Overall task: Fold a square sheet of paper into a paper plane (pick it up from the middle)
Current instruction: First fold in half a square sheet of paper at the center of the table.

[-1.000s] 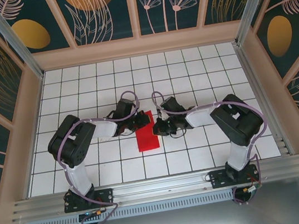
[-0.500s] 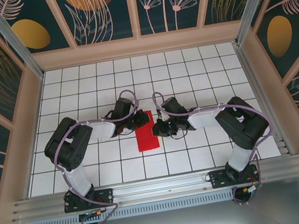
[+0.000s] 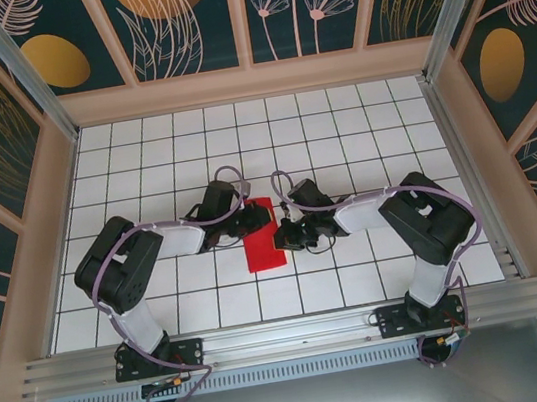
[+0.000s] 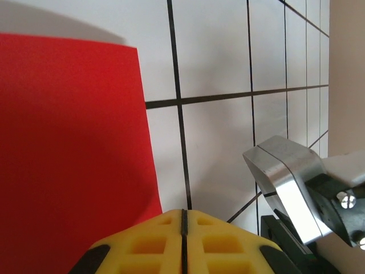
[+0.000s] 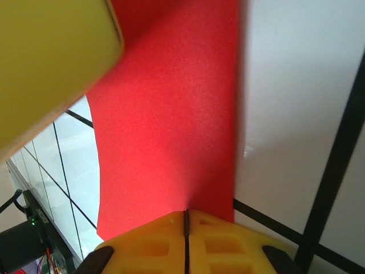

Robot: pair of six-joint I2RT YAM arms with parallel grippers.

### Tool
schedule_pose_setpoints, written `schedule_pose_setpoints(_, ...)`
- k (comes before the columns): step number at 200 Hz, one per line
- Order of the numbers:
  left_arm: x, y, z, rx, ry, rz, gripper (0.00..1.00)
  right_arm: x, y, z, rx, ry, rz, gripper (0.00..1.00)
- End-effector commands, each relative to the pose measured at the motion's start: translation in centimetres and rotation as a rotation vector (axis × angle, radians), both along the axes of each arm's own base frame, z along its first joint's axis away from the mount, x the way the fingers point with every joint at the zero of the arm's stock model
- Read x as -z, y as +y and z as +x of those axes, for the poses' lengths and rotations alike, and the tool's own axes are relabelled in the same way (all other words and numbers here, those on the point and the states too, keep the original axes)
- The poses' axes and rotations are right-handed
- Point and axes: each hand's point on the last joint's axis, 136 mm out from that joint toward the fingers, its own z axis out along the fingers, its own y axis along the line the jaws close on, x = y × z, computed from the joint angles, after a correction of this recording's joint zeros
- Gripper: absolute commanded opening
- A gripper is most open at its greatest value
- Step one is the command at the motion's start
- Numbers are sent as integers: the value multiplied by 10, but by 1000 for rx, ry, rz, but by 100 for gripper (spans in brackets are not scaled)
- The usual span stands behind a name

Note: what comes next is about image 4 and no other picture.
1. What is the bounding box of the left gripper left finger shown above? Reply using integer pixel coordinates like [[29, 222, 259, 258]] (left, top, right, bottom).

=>
[[68, 209, 184, 274]]

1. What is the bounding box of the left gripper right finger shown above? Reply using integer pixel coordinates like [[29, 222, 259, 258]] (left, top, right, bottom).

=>
[[184, 209, 303, 274]]

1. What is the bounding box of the red cloth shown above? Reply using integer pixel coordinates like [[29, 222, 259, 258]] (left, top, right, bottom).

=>
[[0, 33, 164, 274]]

